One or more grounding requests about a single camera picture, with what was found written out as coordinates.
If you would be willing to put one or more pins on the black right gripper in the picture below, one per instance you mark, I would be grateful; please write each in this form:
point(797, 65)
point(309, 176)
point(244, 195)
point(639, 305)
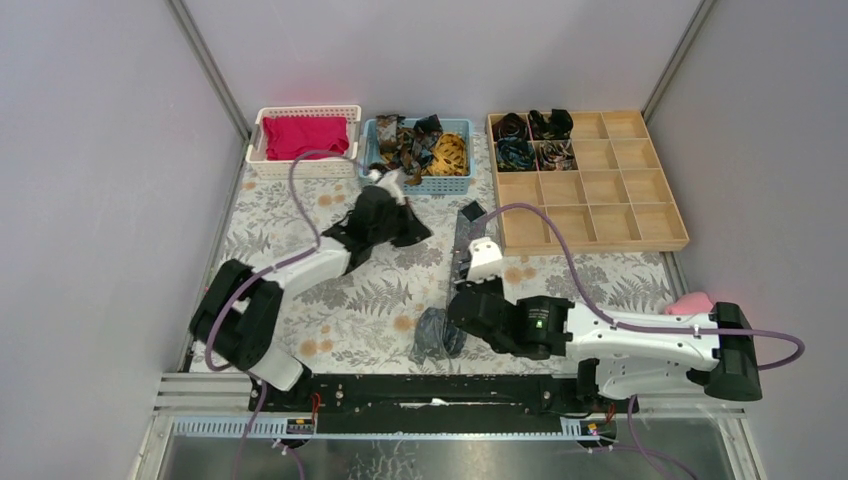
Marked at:
point(496, 282)

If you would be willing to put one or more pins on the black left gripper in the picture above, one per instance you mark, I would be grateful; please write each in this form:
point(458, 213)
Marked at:
point(395, 216)

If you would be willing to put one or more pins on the grey leaf pattern tie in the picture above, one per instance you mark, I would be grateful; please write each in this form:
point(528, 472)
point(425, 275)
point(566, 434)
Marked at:
point(435, 337)

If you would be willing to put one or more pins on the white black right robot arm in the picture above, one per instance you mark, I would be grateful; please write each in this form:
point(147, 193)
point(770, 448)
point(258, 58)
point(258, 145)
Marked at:
point(634, 354)

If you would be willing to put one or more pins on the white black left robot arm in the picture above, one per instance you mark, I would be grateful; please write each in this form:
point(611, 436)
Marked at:
point(237, 316)

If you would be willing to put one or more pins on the yellow patterned tie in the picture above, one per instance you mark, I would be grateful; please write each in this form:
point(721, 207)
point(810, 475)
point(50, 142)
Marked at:
point(449, 157)

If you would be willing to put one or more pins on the light blue plastic basket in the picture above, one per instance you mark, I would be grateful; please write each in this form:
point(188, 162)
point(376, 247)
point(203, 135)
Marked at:
point(430, 185)

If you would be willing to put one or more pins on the floral tablecloth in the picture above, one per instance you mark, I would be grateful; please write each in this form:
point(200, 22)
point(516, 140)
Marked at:
point(365, 322)

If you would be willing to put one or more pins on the dark navy red tie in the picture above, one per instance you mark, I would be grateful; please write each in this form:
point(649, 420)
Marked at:
point(427, 132)

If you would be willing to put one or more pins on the orange floral tie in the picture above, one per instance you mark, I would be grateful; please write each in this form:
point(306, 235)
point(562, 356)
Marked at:
point(399, 147)

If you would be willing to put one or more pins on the rolled navy blue tie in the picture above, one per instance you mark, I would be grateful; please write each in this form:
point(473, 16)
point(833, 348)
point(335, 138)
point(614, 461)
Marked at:
point(515, 155)

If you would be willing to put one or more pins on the rolled dark red tie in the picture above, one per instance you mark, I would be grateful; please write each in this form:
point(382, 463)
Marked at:
point(511, 126)

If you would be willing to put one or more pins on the magenta cloth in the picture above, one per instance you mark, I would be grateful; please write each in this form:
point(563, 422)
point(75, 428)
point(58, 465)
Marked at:
point(288, 137)

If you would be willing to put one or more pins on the white plastic basket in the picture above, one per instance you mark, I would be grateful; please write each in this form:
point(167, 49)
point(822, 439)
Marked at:
point(312, 164)

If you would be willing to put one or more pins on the pink cloth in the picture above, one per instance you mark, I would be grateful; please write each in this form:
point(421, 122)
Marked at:
point(689, 304)

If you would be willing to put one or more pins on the rolled multicolour tie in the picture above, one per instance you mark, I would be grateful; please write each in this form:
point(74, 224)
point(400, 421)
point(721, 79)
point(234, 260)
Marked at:
point(556, 155)

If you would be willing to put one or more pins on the wooden compartment tray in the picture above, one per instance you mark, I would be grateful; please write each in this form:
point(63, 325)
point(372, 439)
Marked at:
point(617, 200)

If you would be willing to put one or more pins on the rolled black tie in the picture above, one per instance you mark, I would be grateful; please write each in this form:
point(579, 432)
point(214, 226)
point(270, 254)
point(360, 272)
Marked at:
point(557, 125)

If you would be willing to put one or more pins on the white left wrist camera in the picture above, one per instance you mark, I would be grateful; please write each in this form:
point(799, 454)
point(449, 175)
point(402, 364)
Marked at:
point(392, 181)

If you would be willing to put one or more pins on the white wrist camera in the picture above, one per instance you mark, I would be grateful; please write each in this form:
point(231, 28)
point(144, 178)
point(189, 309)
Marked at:
point(485, 261)
point(392, 181)

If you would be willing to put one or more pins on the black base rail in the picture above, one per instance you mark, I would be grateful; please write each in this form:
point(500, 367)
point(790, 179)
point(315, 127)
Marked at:
point(437, 404)

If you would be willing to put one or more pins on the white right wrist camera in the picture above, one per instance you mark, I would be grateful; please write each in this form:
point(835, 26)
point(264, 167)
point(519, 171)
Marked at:
point(485, 261)

